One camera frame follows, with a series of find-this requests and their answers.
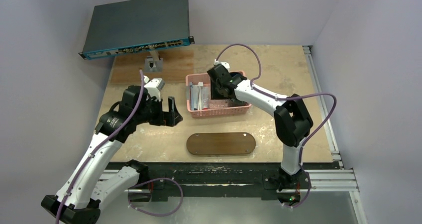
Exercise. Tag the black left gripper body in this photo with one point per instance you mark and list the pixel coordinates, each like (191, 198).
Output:
(153, 114)

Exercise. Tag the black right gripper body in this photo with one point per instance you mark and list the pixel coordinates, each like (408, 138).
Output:
(221, 92)

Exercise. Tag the pink plastic basket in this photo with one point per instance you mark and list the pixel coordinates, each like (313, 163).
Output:
(234, 109)

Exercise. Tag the oval wooden tray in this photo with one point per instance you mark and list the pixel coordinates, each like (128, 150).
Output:
(221, 143)

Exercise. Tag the dark blue mug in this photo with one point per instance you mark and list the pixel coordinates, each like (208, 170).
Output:
(237, 77)

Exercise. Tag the clear glass toothbrush holder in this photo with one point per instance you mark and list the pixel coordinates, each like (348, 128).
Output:
(219, 104)

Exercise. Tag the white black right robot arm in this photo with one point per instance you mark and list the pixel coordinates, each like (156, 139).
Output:
(292, 119)

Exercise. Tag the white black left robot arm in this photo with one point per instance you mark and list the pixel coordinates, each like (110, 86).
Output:
(83, 197)

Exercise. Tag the blue capped toothpaste tube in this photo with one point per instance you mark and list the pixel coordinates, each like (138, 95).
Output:
(194, 97)

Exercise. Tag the brown wooden board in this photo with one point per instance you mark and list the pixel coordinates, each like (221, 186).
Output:
(174, 65)

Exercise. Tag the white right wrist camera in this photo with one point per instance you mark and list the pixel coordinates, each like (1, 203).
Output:
(224, 64)

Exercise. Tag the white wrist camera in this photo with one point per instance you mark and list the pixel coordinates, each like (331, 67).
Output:
(155, 85)
(224, 64)

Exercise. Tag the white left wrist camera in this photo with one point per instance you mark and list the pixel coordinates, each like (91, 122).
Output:
(155, 85)

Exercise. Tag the grey metal bracket stand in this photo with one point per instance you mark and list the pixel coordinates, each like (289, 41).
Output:
(153, 62)

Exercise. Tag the black table front rail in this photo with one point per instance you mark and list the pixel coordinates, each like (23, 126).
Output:
(229, 180)

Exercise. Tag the grey blue network switch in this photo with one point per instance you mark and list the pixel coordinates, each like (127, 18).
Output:
(135, 26)

